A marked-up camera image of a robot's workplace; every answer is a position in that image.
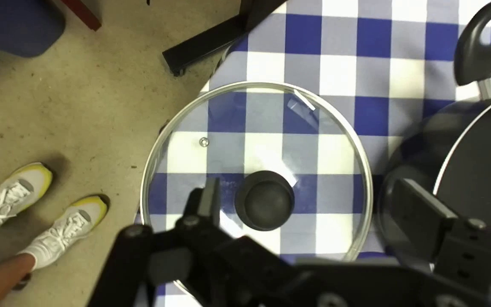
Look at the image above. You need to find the blue white checkered tablecloth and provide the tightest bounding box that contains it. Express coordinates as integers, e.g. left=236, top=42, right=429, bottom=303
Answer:
left=140, top=0, right=491, bottom=307

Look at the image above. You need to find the black cooking pot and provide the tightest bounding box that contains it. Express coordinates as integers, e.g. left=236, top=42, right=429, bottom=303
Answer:
left=379, top=0, right=491, bottom=270

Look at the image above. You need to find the white yellow sneaker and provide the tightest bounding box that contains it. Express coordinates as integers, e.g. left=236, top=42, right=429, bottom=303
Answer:
left=0, top=161, right=55, bottom=248
left=19, top=195, right=111, bottom=274

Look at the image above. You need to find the blue plastic bin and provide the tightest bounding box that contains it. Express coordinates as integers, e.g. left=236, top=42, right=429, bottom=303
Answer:
left=0, top=0, right=69, bottom=59

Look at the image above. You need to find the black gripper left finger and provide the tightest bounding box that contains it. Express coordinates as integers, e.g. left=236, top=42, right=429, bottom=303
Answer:
left=117, top=176, right=226, bottom=275

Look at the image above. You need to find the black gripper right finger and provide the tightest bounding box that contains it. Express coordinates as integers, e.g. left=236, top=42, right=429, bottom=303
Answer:
left=391, top=178, right=491, bottom=287

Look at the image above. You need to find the glass pot lid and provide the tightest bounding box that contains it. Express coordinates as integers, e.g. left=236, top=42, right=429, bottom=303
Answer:
left=139, top=81, right=376, bottom=272

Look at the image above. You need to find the dark red bar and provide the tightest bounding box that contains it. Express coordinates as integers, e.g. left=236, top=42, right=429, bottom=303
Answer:
left=57, top=0, right=105, bottom=33

